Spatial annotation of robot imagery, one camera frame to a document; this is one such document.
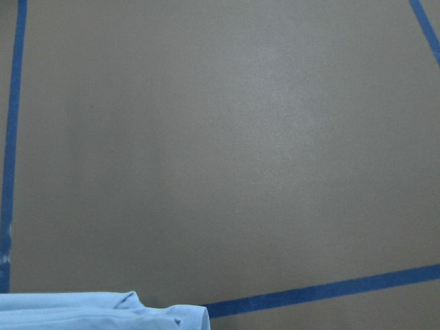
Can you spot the light blue t-shirt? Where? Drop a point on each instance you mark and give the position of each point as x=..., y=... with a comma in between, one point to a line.
x=95, y=310

